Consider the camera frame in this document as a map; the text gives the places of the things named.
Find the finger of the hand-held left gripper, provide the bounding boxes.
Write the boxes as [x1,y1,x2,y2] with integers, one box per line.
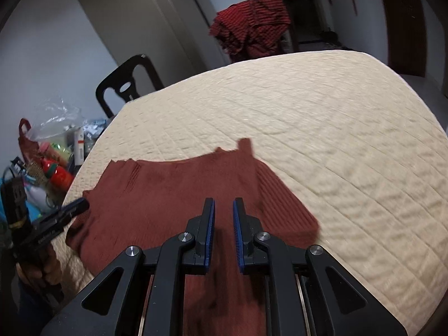
[49,198,90,225]

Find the white bottle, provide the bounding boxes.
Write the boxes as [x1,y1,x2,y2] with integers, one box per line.
[25,184,48,212]

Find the clear plastic bag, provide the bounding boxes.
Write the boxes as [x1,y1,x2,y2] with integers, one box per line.
[26,98,83,141]

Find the dark brown door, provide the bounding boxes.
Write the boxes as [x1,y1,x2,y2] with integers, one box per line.
[376,0,426,78]

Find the grey cabinet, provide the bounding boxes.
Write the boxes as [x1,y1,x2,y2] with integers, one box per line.
[78,0,230,90]

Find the rust brown knit sweater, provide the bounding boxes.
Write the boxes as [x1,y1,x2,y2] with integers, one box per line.
[66,138,321,336]

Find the person's left hand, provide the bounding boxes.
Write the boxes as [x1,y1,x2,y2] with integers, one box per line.
[16,243,64,288]

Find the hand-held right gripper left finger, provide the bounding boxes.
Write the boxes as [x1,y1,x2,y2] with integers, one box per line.
[40,198,216,336]

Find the beige quilted table cover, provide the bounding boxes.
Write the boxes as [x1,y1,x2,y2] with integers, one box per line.
[14,50,442,336]

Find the white box with red stripe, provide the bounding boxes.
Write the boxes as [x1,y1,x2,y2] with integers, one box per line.
[71,128,87,166]

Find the black chair with oval cutout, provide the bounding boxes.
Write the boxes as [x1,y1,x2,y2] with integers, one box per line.
[95,54,165,118]

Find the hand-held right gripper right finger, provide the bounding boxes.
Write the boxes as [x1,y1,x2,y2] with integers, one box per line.
[233,198,408,336]

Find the red checked cloth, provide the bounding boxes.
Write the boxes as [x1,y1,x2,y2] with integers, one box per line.
[209,0,291,65]

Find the green and red packet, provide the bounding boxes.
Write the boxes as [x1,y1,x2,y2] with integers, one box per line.
[38,141,73,164]

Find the red bottle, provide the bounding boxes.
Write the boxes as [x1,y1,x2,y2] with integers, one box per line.
[41,159,75,192]

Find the red gift bag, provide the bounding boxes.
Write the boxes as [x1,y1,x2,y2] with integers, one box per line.
[18,118,40,169]

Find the blue and white packets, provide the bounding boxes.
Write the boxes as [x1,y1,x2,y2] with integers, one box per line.
[83,120,108,141]

